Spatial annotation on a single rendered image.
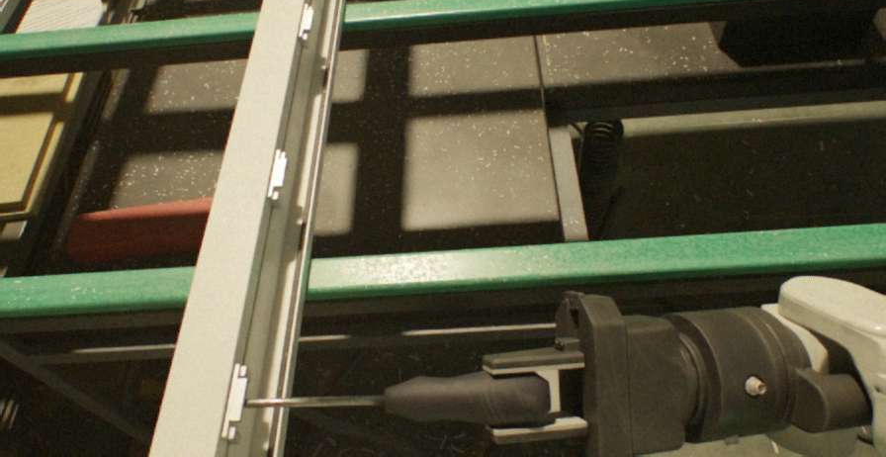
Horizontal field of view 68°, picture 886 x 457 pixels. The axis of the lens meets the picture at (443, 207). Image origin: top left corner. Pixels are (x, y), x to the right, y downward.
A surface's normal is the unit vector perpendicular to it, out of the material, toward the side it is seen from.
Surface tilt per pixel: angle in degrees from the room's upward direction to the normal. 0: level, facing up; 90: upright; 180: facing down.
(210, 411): 0
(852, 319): 42
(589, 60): 0
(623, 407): 37
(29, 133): 0
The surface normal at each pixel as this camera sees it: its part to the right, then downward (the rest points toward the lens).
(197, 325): -0.08, -0.58
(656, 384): 0.27, -0.06
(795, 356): 0.25, -0.41
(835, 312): -0.66, -0.68
